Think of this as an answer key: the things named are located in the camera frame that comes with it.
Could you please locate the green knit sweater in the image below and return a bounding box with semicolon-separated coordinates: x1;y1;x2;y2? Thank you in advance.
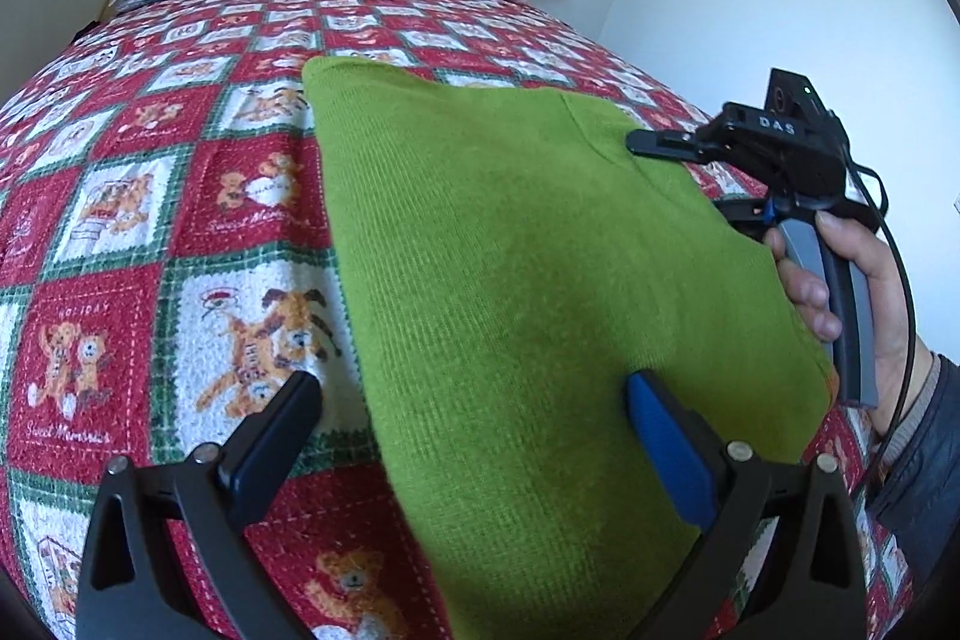
301;55;837;640

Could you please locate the person's right forearm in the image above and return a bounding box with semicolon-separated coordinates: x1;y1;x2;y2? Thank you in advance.
862;351;960;566

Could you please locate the black cable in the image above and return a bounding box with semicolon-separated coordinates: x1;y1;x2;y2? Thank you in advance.
844;160;920;498

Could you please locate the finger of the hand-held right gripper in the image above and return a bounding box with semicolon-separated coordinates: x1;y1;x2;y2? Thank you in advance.
626;128;713;163
712;197;775;245

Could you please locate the person's right hand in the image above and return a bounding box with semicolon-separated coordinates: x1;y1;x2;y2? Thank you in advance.
763;211;942;442

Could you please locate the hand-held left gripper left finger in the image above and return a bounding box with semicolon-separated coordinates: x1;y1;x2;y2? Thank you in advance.
75;371;325;640

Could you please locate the red checkered printed blanket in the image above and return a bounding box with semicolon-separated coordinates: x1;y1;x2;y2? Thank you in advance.
0;0;912;640

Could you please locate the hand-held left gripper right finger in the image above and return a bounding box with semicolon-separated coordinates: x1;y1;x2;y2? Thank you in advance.
626;370;871;640

